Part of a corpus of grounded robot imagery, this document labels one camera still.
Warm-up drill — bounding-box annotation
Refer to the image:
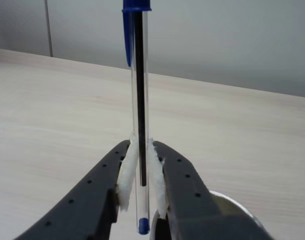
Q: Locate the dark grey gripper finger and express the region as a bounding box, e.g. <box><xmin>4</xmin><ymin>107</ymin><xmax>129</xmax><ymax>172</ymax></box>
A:
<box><xmin>14</xmin><ymin>132</ymin><xmax>138</xmax><ymax>240</ymax></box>
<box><xmin>147</xmin><ymin>137</ymin><xmax>271</xmax><ymax>240</ymax></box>

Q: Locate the blue capped clear ballpoint pen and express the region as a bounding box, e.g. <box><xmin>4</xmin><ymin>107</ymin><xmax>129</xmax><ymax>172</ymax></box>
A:
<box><xmin>121</xmin><ymin>0</ymin><xmax>153</xmax><ymax>236</ymax></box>

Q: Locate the silver metal cup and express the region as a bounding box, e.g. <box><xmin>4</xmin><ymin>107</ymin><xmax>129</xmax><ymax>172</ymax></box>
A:
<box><xmin>149</xmin><ymin>189</ymin><xmax>270</xmax><ymax>240</ymax></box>

